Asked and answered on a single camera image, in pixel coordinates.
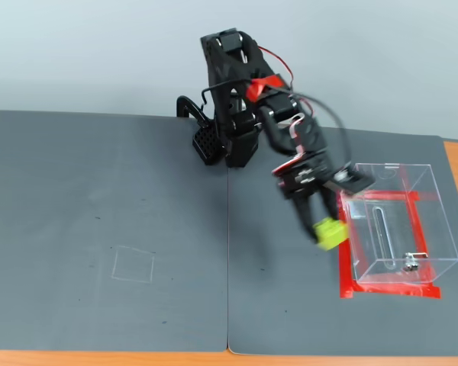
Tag small metal latch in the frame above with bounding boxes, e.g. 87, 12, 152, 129
402, 252, 429, 273

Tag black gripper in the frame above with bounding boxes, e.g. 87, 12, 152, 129
272, 150, 343, 246

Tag gray rubber mat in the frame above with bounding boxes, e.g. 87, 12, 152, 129
227, 121, 458, 358
0, 110, 229, 353

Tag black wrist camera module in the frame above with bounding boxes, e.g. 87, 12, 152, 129
325, 162, 376, 197

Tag red white servo wires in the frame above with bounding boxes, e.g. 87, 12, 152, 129
256, 45, 318, 154

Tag black table clamp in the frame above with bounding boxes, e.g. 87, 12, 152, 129
175, 95, 215, 131

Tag green lego block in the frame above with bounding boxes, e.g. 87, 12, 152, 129
311, 217, 350, 252

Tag red tape strip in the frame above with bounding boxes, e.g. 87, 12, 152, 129
398, 167, 437, 284
339, 281, 443, 300
335, 190, 359, 300
337, 188, 440, 204

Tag transparent acrylic box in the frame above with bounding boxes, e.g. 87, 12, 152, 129
340, 162, 458, 285

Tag black camera cable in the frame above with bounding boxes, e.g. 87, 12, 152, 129
201, 77, 355, 173

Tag red tape wrap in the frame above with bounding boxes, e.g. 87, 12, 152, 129
245, 74, 286, 103

